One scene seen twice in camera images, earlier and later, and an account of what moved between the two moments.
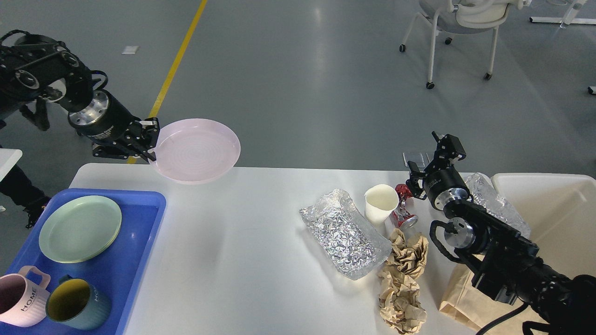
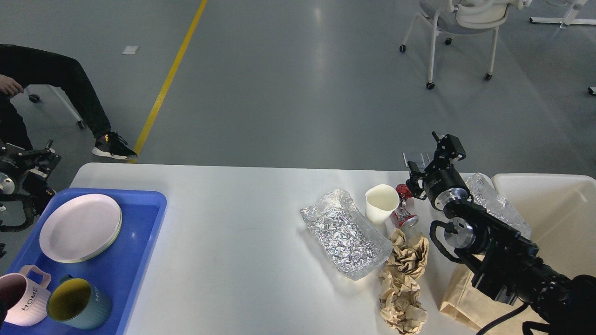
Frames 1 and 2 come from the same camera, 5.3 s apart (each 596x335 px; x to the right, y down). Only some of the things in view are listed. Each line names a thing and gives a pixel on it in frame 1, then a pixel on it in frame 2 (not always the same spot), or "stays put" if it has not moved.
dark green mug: x=78 y=302 stays put
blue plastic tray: x=119 y=269 stays put
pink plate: x=195 y=150 → x=78 y=226
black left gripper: x=113 y=130 → x=13 y=161
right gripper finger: x=414 y=183 stays put
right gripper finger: x=450 y=148 stays put
